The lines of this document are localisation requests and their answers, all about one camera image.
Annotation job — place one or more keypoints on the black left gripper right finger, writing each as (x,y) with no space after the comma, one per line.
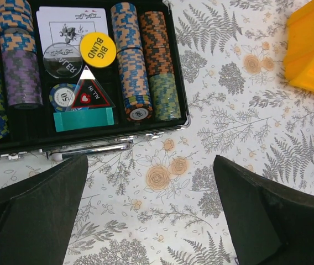
(269,223)

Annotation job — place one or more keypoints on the blue orange chip stack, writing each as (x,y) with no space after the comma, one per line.
(16,26)
(131,62)

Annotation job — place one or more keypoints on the teal card holder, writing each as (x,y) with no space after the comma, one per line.
(82,119)

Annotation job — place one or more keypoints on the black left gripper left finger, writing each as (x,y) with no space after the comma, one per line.
(37,214)

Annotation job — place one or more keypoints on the yellow plastic bin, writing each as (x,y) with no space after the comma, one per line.
(299,60)

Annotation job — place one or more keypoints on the black orange chip stack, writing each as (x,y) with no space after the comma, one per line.
(155,43)

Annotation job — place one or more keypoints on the black poker chip case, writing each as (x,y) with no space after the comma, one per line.
(34,129)

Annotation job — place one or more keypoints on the blue orange left chip stack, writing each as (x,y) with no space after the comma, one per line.
(16,26)

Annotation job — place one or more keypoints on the triangular all in marker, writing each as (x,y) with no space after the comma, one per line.
(89,94)

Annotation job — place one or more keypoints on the purple chip stack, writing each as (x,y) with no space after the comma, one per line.
(22,79)

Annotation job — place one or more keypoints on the yellow big blind button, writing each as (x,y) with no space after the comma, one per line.
(98,50)

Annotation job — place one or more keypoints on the clear dealer button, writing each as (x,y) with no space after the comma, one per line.
(62,60)

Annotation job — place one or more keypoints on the blue fifty poker chip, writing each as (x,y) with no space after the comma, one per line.
(62,96)

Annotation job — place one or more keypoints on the white playing card deck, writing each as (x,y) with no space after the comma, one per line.
(69,24)

